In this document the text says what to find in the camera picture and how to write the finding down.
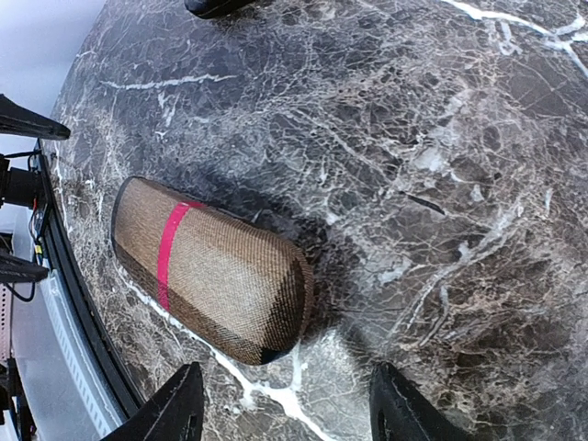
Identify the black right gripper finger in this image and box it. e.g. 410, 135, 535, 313
0, 253, 49, 283
0, 94, 71, 141

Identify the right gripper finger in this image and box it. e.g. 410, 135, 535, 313
369, 362, 471, 441
103, 362, 205, 441

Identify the black checkered glasses case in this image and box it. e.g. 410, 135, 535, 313
184, 0, 254, 19

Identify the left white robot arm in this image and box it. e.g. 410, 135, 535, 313
1, 94, 71, 209

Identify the black front rail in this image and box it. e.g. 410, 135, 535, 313
35, 140, 144, 421

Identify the white slotted cable duct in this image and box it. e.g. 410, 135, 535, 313
40, 270, 120, 440

